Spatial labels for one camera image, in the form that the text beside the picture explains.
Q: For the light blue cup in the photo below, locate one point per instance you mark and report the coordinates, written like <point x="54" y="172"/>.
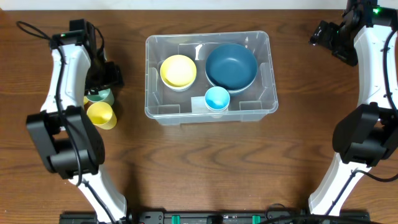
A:
<point x="217" y="98"/>

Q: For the clear plastic storage container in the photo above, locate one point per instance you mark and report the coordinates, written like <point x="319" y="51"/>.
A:
<point x="170" y="107"/>

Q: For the yellow small bowl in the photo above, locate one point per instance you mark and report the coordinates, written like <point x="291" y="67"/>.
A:
<point x="178" y="70"/>

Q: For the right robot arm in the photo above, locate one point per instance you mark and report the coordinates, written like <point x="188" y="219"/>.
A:
<point x="366" y="38"/>

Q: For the white small bowl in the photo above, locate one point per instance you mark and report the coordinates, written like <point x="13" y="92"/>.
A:
<point x="165" y="82"/>

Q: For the yellow cup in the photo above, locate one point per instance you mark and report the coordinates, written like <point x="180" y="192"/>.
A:
<point x="85" y="100"/>
<point x="102" y="115"/>

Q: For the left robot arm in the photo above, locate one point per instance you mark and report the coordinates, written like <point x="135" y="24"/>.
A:
<point x="67" y="141"/>

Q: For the pink cup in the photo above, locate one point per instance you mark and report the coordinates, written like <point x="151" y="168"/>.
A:
<point x="217" y="114"/>

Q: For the green cup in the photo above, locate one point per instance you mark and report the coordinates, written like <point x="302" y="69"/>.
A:
<point x="105" y="96"/>

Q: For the light grey small bowl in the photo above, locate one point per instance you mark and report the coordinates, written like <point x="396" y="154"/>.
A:
<point x="179" y="89"/>

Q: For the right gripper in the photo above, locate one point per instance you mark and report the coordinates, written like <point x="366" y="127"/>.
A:
<point x="350" y="56"/>

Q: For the beige large bowl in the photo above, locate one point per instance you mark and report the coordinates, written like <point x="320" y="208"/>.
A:
<point x="234" y="82"/>

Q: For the dark blue bowl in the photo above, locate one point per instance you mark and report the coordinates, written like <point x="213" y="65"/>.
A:
<point x="230" y="92"/>
<point x="231" y="58"/>

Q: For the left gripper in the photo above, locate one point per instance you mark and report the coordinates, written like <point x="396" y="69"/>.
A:
<point x="115" y="78"/>

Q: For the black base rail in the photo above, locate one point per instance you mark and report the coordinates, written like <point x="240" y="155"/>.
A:
<point x="270" y="216"/>

